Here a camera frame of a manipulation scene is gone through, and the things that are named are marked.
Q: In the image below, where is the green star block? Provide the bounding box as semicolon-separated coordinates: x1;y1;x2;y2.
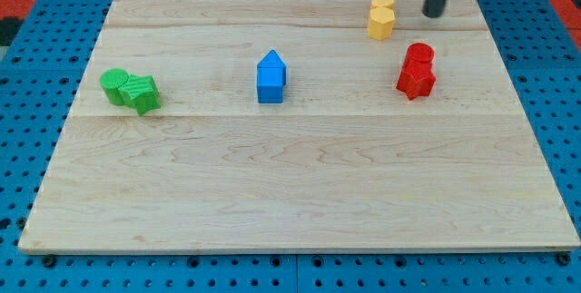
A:
119;75;161;116

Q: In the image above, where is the red star block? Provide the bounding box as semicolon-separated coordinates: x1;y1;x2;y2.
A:
396;60;436;100

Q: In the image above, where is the blue triangle block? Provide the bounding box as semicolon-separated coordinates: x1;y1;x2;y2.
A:
257;50;287;85

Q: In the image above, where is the yellow rounded block behind hexagon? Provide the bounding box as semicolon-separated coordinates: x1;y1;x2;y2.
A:
370;0;395;9

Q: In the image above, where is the light wooden board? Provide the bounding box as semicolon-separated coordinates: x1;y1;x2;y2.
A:
18;0;580;255

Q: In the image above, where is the blue cube block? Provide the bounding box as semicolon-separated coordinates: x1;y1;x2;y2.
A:
256;67;286;103

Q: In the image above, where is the red cylinder block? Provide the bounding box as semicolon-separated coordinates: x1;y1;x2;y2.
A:
403;43;435;67

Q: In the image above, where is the green cylinder block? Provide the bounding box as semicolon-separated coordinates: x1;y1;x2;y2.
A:
99;68;129;106

